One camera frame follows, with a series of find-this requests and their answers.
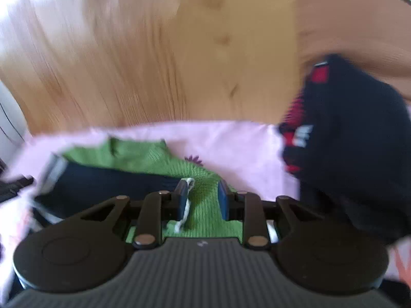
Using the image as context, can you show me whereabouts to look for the green knit garment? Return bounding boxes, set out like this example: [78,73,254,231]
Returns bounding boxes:
[61,138,245,244]

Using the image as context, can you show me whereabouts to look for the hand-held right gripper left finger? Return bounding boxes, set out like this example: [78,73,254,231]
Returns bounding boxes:
[69,180,191,249]

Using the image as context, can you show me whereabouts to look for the white furniture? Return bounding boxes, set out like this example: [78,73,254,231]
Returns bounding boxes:
[0,80,28,155]

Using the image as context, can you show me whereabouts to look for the dark object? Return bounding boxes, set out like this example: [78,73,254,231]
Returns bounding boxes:
[0,159,34,203]

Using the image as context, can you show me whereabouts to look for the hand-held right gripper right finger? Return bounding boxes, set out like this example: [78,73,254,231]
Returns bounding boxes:
[218,180,334,250]

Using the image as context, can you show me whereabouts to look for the dark garment with red print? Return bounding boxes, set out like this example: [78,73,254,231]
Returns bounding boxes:
[278,54,411,246]

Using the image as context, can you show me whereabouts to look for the pink floral bed sheet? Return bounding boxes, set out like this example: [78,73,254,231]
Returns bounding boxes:
[0,120,411,308]

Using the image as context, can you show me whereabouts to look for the navy garment with grey band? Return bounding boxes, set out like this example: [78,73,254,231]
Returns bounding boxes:
[32,154,180,228]

